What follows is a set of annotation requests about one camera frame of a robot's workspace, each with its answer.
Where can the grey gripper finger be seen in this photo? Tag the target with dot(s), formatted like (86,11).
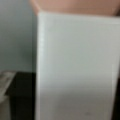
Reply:
(6,78)

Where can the pink pan with white handle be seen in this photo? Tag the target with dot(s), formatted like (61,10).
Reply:
(78,59)

